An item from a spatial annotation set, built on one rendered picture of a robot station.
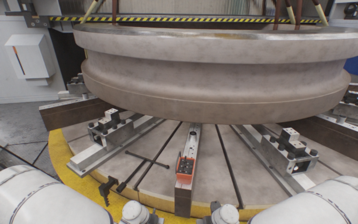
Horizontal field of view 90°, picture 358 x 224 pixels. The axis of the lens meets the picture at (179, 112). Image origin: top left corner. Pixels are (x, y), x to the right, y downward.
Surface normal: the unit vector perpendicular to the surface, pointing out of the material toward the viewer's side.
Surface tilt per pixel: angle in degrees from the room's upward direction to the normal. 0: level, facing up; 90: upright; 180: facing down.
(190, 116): 90
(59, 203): 22
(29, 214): 29
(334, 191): 15
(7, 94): 90
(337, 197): 5
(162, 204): 90
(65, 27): 90
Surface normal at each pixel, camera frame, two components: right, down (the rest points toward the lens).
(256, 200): 0.01, -0.88
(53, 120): 0.56, 0.40
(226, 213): 0.00, -0.65
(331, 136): -0.83, 0.26
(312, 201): -0.15, -0.97
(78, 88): 0.20, 0.46
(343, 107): -0.55, 0.39
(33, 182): 0.13, -0.96
